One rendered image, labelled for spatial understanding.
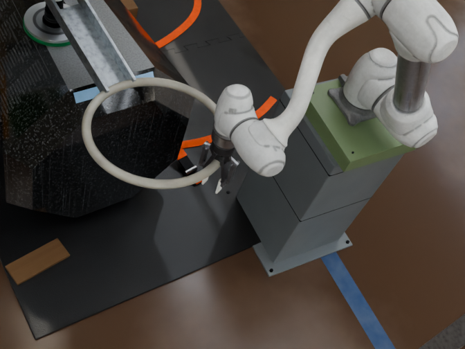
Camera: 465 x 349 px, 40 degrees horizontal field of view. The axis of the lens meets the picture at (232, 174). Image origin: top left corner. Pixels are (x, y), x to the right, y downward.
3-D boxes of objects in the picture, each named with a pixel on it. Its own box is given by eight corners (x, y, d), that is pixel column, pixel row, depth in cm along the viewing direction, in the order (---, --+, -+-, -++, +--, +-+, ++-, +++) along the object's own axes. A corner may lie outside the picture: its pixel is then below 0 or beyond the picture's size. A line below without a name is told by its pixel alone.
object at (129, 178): (52, 112, 210) (52, 106, 208) (171, 65, 236) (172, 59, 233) (138, 215, 190) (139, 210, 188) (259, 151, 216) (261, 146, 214)
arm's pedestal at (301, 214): (302, 167, 343) (363, 61, 280) (352, 246, 321) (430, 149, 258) (221, 192, 321) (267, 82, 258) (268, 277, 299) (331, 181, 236)
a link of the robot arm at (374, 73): (364, 73, 254) (387, 33, 236) (393, 106, 247) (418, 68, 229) (333, 85, 247) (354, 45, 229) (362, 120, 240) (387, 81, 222)
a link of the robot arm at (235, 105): (205, 118, 196) (225, 149, 189) (214, 81, 184) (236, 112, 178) (234, 111, 201) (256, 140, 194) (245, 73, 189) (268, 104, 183)
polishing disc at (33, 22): (86, 9, 248) (86, 7, 247) (79, 48, 236) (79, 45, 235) (29, -2, 244) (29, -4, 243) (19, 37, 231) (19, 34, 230)
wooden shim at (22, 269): (17, 285, 266) (17, 284, 264) (5, 267, 269) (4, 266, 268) (70, 256, 279) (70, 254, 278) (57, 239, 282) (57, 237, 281)
